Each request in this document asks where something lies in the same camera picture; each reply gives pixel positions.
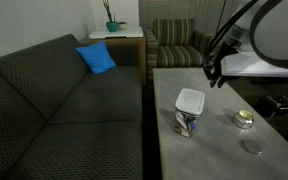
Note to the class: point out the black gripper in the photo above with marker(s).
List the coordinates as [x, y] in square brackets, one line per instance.
[215, 65]

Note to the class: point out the white rectangular container lid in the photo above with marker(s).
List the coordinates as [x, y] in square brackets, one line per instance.
[190, 101]

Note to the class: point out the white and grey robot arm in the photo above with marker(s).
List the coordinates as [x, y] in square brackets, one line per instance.
[277, 30]

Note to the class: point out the glass jar with liquid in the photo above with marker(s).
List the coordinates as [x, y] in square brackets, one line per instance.
[243, 119]

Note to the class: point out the striped armchair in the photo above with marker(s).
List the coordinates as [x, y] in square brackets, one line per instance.
[177, 46]

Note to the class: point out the black box on floor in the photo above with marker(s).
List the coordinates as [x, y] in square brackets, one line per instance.
[277, 105]

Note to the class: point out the wooden side table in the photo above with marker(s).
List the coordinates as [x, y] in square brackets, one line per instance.
[130, 50]

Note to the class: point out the small white plant pot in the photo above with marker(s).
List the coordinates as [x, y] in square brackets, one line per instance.
[122, 25]

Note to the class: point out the flat white board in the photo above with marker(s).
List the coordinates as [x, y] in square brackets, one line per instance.
[117, 33]

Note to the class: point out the teal pot with plant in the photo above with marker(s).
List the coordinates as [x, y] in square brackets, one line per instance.
[111, 26]

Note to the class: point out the blue square cushion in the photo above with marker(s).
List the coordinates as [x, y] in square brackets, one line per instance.
[95, 56]

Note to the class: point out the dark grey fabric sofa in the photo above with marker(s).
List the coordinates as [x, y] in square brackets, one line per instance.
[67, 110]

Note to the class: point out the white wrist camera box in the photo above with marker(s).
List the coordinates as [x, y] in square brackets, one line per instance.
[257, 66]

